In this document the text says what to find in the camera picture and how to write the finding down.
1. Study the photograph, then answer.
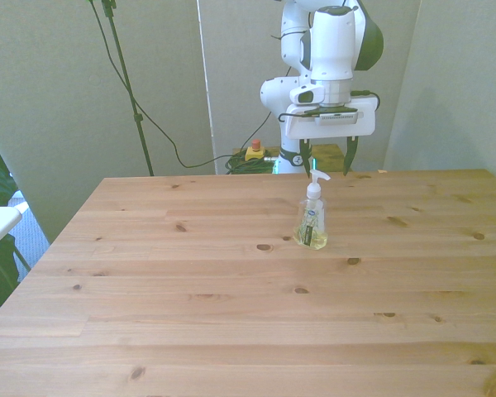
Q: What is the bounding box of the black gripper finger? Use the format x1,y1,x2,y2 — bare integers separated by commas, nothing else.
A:
299,139,313,175
342,136,359,177

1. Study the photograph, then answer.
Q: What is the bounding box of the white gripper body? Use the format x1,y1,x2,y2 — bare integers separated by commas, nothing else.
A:
284,95,378,141

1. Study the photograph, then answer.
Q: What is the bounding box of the clear pump sanitizer bottle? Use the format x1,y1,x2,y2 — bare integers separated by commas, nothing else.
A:
293,168,331,251

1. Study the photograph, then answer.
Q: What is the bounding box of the yellow emergency stop button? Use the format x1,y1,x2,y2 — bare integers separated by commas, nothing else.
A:
245,139,267,163

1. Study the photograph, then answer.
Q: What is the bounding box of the dark tripod stand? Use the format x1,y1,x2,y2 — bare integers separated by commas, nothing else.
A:
100,0,155,177

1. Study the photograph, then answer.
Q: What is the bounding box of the white flat board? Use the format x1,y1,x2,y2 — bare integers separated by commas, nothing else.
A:
0,201,29,254

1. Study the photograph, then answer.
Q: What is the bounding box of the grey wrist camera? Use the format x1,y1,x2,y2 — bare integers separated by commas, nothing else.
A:
313,107,362,126

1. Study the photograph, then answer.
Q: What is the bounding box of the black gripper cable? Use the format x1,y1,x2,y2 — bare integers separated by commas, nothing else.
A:
278,89,382,124

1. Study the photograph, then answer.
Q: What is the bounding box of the coiled dark cable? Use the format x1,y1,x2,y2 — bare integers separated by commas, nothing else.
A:
224,154,275,175

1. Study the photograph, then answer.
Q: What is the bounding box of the long black cable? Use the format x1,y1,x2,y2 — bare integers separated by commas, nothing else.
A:
84,0,274,170

